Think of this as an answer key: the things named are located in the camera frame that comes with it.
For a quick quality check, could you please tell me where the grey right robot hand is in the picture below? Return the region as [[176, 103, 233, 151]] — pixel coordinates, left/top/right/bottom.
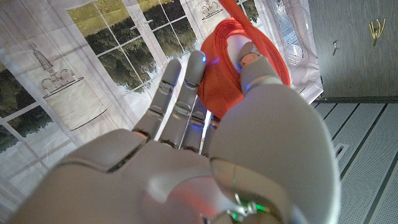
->
[[6, 42, 341, 224]]

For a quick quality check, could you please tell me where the orange ribbon roll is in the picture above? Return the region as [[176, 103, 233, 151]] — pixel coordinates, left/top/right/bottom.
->
[[197, 0, 292, 121]]

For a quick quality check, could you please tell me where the printed window backdrop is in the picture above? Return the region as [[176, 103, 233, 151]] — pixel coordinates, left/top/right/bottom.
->
[[0, 0, 324, 218]]

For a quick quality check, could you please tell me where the yellow wire bundle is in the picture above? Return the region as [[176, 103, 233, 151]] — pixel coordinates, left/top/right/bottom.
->
[[369, 17, 387, 46]]

